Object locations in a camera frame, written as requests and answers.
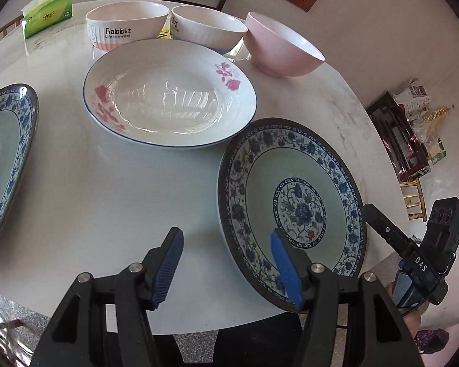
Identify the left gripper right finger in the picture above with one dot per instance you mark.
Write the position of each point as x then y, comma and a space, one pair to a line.
376, 334

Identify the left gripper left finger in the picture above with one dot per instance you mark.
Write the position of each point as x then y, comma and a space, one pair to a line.
102, 321

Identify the blue floral plate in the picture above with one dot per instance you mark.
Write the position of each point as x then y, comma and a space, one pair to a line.
278, 174
19, 110

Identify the white pink rose plate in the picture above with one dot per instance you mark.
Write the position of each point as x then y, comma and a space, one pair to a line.
167, 93

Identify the large pink bowl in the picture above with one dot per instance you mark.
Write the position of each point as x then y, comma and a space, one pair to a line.
278, 50

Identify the white Rabbit bowl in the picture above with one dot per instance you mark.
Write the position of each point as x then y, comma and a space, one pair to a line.
119, 23

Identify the white blue striped bowl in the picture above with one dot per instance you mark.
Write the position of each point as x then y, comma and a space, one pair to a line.
206, 27

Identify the person right hand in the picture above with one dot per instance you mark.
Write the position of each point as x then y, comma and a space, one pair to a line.
413, 319

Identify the dark wood shelf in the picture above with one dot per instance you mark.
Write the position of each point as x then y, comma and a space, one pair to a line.
407, 154

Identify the light wooden chair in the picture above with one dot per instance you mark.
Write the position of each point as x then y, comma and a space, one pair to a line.
11, 25

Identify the green tissue pack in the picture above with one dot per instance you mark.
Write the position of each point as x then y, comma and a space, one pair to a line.
39, 15

